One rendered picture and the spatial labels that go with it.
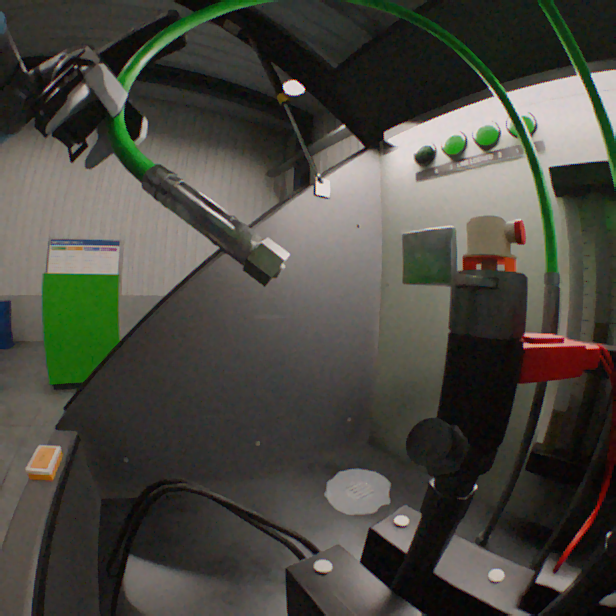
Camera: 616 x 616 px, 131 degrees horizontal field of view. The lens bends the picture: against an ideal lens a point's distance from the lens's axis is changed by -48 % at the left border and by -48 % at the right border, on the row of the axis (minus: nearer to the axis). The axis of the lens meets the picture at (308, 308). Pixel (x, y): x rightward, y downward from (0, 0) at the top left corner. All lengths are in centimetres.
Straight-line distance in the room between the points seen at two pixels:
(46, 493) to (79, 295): 308
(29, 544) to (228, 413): 30
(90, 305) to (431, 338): 321
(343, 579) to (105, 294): 327
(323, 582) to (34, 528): 22
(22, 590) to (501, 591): 28
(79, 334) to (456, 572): 336
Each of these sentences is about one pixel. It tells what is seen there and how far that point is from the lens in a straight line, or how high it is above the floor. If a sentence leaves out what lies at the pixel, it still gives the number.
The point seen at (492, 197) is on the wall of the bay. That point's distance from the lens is 42.
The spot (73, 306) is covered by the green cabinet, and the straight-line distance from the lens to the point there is 333.
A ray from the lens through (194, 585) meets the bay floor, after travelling 35.
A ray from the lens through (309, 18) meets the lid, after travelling 58.
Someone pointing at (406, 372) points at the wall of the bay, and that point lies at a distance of 48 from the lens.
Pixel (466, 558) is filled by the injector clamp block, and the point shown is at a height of 98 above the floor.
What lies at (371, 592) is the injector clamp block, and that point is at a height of 98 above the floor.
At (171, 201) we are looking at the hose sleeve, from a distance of 15.
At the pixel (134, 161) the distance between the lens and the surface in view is 17.
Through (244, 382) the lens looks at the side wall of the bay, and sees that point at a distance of 38.
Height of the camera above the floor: 113
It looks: 3 degrees down
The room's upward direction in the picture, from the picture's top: 2 degrees clockwise
